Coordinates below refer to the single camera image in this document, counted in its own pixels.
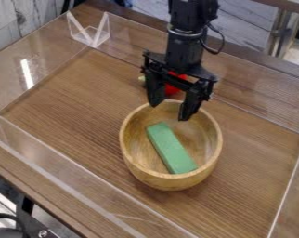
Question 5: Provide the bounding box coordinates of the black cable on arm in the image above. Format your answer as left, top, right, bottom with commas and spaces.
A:
199, 22, 226, 56

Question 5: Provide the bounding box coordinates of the metal stool frame background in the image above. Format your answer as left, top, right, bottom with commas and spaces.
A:
266, 9, 299, 59

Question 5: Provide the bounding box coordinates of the black table leg clamp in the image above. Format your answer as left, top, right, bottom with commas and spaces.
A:
16, 196, 60, 238

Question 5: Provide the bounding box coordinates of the green rectangular block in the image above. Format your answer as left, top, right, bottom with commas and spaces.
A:
147, 122, 199, 174

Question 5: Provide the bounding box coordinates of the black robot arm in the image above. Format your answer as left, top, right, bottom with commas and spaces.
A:
142, 0, 221, 121

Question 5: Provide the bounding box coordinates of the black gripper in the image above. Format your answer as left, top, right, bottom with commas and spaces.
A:
142, 51, 219, 121

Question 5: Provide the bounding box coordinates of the red plush strawberry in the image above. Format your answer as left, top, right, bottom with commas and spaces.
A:
138, 71, 190, 97

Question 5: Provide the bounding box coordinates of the wooden bowl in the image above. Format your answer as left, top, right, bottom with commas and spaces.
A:
119, 100, 223, 191

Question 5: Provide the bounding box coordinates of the clear acrylic tray wall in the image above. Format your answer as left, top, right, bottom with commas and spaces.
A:
0, 112, 194, 238

